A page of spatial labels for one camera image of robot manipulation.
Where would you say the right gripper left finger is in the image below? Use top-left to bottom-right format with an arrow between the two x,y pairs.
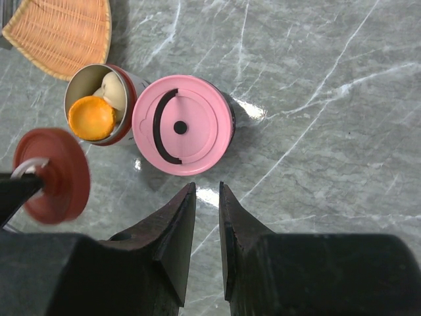
1,183 -> 196,315

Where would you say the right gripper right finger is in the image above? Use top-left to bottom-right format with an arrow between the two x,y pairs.
219,184 -> 420,315

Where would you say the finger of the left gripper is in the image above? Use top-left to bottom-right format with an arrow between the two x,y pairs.
1,172 -> 44,227

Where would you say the brown round lid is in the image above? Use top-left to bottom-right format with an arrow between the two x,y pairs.
12,128 -> 90,224

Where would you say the orange egg tart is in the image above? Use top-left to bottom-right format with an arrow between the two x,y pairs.
68,95 -> 116,141

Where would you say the white steel lunch tin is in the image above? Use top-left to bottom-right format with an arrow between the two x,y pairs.
64,64 -> 149,147

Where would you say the pink round lid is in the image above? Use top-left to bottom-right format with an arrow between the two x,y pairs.
132,74 -> 231,176

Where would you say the dark steel lunch tin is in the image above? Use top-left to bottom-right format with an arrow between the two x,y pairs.
211,84 -> 236,145

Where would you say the woven bamboo tray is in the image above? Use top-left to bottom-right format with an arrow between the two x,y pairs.
2,0 -> 112,81

